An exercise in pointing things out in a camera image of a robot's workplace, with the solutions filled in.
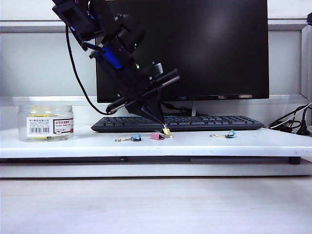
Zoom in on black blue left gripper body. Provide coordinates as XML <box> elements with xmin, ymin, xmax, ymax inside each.
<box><xmin>106</xmin><ymin>64</ymin><xmax>181</xmax><ymax>115</ymax></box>

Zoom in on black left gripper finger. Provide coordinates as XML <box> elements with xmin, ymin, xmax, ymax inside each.
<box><xmin>125</xmin><ymin>103</ymin><xmax>164</xmax><ymax>126</ymax></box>
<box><xmin>142</xmin><ymin>91</ymin><xmax>166</xmax><ymax>125</ymax></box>

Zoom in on clear plastic labelled jar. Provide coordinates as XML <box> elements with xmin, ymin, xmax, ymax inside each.
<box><xmin>19</xmin><ymin>104</ymin><xmax>74</xmax><ymax>143</ymax></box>

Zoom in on blue binder clip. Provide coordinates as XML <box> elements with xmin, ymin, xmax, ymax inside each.
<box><xmin>114</xmin><ymin>133</ymin><xmax>142</xmax><ymax>142</ymax></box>

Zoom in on black computer keyboard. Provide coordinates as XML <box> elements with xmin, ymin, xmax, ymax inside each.
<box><xmin>91</xmin><ymin>116</ymin><xmax>265</xmax><ymax>134</ymax></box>

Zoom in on white raised desk board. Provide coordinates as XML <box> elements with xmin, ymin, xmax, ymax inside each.
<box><xmin>0</xmin><ymin>125</ymin><xmax>312</xmax><ymax>159</ymax></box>

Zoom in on teal binder clip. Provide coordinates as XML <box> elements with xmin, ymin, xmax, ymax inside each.
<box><xmin>209</xmin><ymin>130</ymin><xmax>236</xmax><ymax>139</ymax></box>

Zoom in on black computer monitor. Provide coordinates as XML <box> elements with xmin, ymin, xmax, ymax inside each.
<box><xmin>96</xmin><ymin>0</ymin><xmax>270</xmax><ymax>103</ymax></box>

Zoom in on black power plug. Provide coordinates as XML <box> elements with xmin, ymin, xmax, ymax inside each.
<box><xmin>296</xmin><ymin>107</ymin><xmax>312</xmax><ymax>137</ymax></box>

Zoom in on grey cubicle partition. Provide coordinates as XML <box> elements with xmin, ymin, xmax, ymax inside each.
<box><xmin>0</xmin><ymin>14</ymin><xmax>312</xmax><ymax>103</ymax></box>

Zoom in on black monitor cable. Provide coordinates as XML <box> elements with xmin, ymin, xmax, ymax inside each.
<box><xmin>160</xmin><ymin>101</ymin><xmax>192</xmax><ymax>115</ymax></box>

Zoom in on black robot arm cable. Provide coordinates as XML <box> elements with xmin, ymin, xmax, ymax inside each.
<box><xmin>65</xmin><ymin>24</ymin><xmax>115</xmax><ymax>115</ymax></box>

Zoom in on white cable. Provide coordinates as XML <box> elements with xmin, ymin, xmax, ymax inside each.
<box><xmin>270</xmin><ymin>104</ymin><xmax>312</xmax><ymax>129</ymax></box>

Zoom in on black looped cable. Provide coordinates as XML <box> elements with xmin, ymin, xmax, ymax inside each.
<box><xmin>269</xmin><ymin>103</ymin><xmax>312</xmax><ymax>134</ymax></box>

